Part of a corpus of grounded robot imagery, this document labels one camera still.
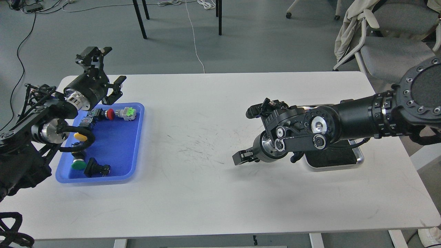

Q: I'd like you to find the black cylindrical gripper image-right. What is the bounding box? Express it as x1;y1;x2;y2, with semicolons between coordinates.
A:
233;132;287;166

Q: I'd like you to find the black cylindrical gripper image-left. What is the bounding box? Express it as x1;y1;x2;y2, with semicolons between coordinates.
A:
64;46;127;111

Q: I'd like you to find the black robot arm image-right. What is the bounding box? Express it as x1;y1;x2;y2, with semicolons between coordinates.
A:
233;56;441;165

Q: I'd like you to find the blue plastic tray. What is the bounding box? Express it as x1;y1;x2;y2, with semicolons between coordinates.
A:
55;102;145;185

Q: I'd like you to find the silver metal tray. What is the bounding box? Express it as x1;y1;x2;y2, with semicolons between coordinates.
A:
301;147;364;172

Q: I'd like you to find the black table leg left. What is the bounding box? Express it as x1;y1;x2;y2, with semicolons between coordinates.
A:
132;0;150;40

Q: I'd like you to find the black table leg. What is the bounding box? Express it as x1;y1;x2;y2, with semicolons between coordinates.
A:
215;0;223;36
132;0;150;40

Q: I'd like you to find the black table leg right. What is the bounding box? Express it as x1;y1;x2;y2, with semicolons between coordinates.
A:
215;0;223;36

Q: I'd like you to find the beige jacket on chair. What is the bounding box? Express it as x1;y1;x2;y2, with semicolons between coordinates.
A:
334;0;379;61

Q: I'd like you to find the grey office chair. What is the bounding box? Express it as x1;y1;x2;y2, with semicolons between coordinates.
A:
333;0;440;83

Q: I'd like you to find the red push button switch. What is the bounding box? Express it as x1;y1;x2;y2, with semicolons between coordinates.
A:
86;108;115;121

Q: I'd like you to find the grey green connector switch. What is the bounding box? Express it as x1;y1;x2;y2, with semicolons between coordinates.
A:
115;107;137;121

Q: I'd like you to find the yellow push button switch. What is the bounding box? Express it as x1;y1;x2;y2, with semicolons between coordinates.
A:
74;117;95;142

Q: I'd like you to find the black cable on floor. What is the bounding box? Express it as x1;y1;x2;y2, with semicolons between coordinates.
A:
0;10;38;133

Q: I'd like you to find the green push button switch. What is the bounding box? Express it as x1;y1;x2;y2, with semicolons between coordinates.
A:
71;151;87;171

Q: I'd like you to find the black square switch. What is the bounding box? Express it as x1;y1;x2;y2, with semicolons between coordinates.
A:
83;157;111;178

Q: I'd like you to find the white cable on floor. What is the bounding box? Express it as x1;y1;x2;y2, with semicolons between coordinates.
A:
158;0;216;74

